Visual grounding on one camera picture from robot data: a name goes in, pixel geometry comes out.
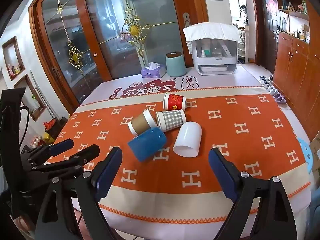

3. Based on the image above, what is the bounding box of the white sneakers pair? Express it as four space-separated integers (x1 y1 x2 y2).
258 75 272 86

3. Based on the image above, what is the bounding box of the black cable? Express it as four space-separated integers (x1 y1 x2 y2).
14 105 30 153

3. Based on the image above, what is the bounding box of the purple slippers pair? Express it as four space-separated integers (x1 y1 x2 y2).
273 92 287 104

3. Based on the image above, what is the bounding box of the purple tissue box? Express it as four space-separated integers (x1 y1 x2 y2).
140 62 167 79

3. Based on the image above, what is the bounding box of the pink door decoration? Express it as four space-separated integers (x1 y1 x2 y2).
266 0 278 16

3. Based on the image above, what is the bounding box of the brown cup with white lid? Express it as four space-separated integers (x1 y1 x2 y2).
128 110 158 136

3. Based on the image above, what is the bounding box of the glass sliding door panel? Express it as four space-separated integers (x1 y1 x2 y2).
28 0 113 107
72 0 209 79

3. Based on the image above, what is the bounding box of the red patterned paper cup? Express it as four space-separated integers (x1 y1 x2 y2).
163 92 187 111

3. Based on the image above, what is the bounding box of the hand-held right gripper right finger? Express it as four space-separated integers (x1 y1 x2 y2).
208 147 298 240

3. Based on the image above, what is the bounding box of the grey checked paper cup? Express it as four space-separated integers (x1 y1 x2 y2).
155 109 187 133

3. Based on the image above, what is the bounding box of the red ornament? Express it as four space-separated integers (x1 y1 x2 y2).
42 119 60 131

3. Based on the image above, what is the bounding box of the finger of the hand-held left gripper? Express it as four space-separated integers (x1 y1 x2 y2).
24 139 75 166
30 144 101 178

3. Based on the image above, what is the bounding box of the white shoe rack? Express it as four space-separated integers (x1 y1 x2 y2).
236 25 249 64

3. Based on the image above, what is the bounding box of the orange patterned table cloth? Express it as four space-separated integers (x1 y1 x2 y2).
44 86 313 224

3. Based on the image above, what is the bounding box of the light blue plastic stool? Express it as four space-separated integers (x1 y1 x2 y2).
297 138 313 174

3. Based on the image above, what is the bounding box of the white storage cabinet box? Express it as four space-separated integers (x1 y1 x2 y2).
191 39 238 76

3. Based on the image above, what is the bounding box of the blue plastic cup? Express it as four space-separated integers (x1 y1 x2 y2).
127 127 167 162

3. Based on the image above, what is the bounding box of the white plastic cup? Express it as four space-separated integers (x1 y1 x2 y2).
172 121 203 158

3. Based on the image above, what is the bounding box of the white printed table cover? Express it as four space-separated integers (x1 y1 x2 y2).
75 64 313 240

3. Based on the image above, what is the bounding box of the brown wooden entrance door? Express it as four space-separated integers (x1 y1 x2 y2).
251 0 282 74

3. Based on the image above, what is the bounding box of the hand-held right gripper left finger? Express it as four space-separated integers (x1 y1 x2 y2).
35 146 123 240

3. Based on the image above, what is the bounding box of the wooden wall niche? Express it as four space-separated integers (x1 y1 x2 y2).
2 36 26 81
13 74 47 122

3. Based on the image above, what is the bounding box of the teal canister with brown lid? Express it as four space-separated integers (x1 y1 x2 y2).
165 51 187 77

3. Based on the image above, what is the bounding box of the white towel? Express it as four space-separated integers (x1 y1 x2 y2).
183 22 243 49

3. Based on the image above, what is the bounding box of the cardboard box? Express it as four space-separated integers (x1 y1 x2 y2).
309 132 320 178

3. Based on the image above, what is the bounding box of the wooden cabinet with shelves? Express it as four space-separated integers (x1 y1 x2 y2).
271 0 320 141

